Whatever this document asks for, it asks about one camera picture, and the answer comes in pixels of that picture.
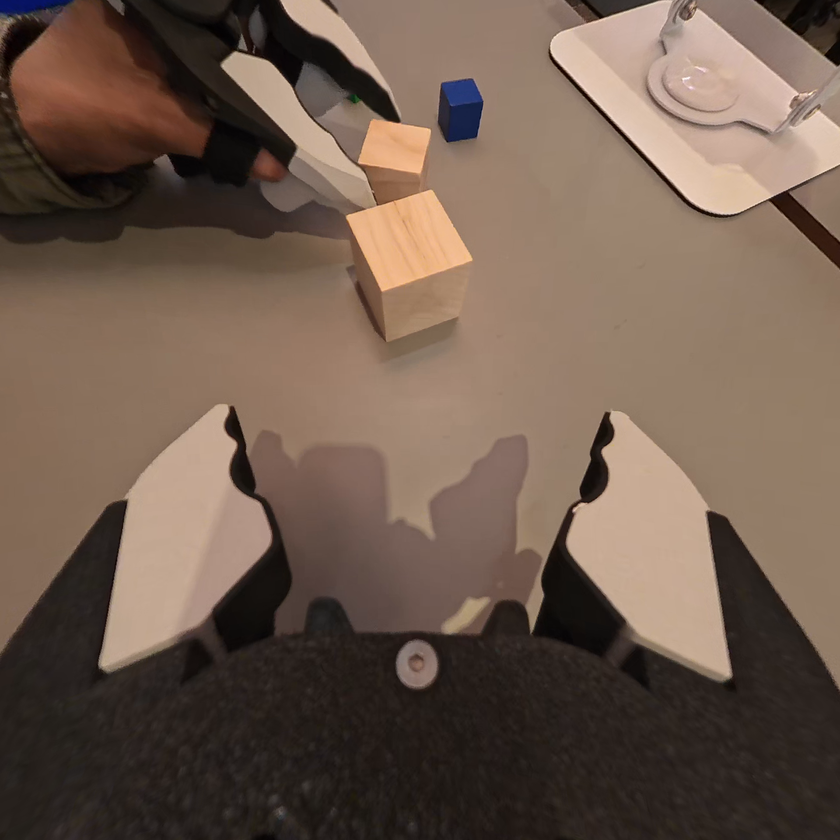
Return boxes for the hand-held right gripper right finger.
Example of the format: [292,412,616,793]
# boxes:
[533,410,733,684]

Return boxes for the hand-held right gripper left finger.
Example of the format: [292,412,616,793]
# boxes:
[98,403,292,675]

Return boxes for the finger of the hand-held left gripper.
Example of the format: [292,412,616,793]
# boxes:
[220,51,379,215]
[262,0,403,123]

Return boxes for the light wooden cube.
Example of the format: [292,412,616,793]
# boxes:
[346,189,474,343]
[357,119,433,205]

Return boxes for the person's left hand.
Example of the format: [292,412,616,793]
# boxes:
[10,0,290,185]

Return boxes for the small blue cube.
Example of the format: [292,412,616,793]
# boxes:
[437,78,485,143]

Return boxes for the white desk stand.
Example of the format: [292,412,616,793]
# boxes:
[549,0,840,217]

